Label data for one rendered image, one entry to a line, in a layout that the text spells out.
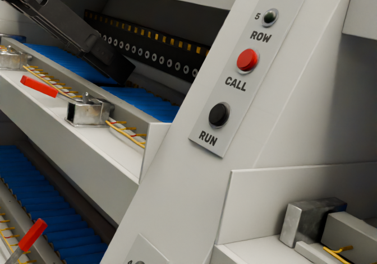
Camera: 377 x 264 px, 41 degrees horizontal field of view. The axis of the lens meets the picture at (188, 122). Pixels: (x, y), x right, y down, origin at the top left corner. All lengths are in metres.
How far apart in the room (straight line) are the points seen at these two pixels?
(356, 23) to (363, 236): 0.14
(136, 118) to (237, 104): 0.18
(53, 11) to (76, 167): 0.16
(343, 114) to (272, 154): 0.07
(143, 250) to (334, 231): 0.13
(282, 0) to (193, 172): 0.13
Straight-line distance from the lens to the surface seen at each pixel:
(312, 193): 0.37
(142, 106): 0.57
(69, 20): 0.55
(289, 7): 0.36
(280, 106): 0.32
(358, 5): 0.34
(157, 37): 0.73
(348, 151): 0.39
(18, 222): 0.68
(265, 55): 0.35
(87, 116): 0.52
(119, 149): 0.47
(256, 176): 0.32
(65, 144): 0.52
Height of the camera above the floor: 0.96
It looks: level
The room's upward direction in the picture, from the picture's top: 27 degrees clockwise
